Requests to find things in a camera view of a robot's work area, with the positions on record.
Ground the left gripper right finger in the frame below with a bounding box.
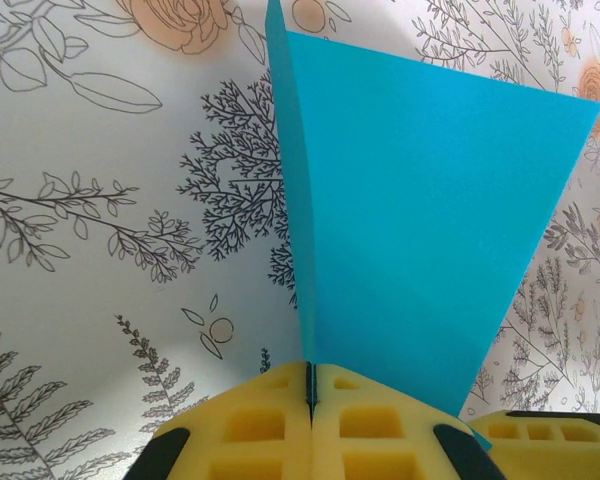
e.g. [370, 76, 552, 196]
[312, 362, 499, 480]

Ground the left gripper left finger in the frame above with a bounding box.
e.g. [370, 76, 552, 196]
[124, 359, 314, 480]

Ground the blue paper sheet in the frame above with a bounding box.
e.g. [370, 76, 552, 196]
[264, 0, 600, 451]

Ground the floral table cover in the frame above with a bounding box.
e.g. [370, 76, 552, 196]
[0, 0, 600, 480]

